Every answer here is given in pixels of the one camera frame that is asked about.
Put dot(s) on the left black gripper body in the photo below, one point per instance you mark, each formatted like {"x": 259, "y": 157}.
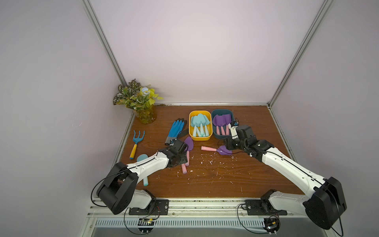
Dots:
{"x": 181, "y": 159}

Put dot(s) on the purple square shovel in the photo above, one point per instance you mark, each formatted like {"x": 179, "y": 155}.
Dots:
{"x": 184, "y": 169}
{"x": 221, "y": 123}
{"x": 228, "y": 120}
{"x": 222, "y": 150}

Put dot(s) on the purple pointed shovel top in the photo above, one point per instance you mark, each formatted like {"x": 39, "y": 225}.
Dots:
{"x": 215, "y": 122}

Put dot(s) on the purple pointed shovel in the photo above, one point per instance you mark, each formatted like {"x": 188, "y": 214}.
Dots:
{"x": 190, "y": 145}
{"x": 215, "y": 122}

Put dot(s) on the yellow plastic storage box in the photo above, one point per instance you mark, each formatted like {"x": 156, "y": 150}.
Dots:
{"x": 195, "y": 113}

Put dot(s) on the teal shovel sideways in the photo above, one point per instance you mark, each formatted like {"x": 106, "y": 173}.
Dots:
{"x": 207, "y": 122}

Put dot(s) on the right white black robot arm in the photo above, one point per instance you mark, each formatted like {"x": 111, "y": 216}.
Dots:
{"x": 322, "y": 200}

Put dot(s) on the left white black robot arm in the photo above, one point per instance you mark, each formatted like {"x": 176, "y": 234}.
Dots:
{"x": 118, "y": 191}

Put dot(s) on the purple pointed shovel lower left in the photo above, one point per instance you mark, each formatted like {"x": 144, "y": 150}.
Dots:
{"x": 190, "y": 145}

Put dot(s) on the blue grey gardening glove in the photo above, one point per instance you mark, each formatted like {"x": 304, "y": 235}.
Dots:
{"x": 178, "y": 130}

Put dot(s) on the artificial plant in glass vase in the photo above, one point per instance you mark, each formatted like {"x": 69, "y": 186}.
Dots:
{"x": 141, "y": 100}

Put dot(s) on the left small circuit board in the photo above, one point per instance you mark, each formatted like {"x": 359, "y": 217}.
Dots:
{"x": 146, "y": 225}

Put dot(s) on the small circuit board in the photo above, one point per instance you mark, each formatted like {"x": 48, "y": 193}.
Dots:
{"x": 146, "y": 225}
{"x": 272, "y": 224}

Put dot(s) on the right small circuit board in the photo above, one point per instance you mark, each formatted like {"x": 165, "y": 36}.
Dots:
{"x": 272, "y": 224}

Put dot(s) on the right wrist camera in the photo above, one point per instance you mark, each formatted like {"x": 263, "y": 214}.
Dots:
{"x": 232, "y": 128}

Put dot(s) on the blue rake yellow handle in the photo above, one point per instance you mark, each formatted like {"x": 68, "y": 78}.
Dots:
{"x": 136, "y": 139}

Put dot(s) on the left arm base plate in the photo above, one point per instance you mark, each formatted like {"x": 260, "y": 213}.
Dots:
{"x": 161, "y": 206}

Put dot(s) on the aluminium front rail frame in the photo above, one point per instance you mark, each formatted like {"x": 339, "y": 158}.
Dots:
{"x": 199, "y": 217}

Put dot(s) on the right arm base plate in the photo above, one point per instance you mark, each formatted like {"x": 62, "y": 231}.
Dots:
{"x": 261, "y": 207}

